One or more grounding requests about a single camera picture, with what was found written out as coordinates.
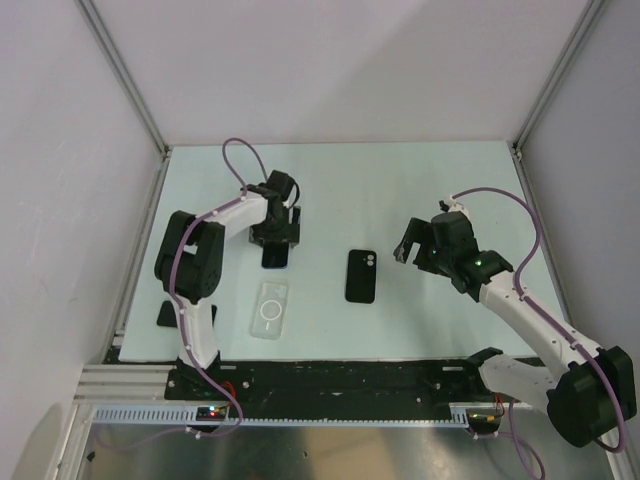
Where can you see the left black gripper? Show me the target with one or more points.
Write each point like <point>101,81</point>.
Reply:
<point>288,232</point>

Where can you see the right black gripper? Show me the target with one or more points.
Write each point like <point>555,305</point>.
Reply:
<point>418,231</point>

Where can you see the black smartphone blue edge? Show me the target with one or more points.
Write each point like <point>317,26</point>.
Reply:
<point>275,256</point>

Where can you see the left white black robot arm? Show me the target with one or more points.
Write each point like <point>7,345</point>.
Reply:
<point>190,260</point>

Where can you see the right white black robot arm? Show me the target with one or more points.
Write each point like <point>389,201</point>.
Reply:
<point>584,389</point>

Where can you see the clear magsafe phone case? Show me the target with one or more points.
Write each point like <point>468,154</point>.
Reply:
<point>270,309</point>

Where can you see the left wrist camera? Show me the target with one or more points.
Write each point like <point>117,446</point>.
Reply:
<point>285,185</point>

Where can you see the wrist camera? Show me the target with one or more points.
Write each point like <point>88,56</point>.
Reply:
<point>285,185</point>
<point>452,229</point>

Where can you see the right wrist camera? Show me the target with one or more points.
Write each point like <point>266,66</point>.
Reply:
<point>452,229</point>

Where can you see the aluminium front frame rail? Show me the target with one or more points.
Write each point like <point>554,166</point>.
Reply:
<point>120,384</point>

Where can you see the left aluminium frame post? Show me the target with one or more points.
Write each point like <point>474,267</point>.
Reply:
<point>105,41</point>

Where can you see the aluminium frame post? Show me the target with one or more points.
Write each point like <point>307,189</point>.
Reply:
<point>105,41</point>
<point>576,42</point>

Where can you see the right aluminium frame post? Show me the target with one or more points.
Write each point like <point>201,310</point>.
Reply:
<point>576,42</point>

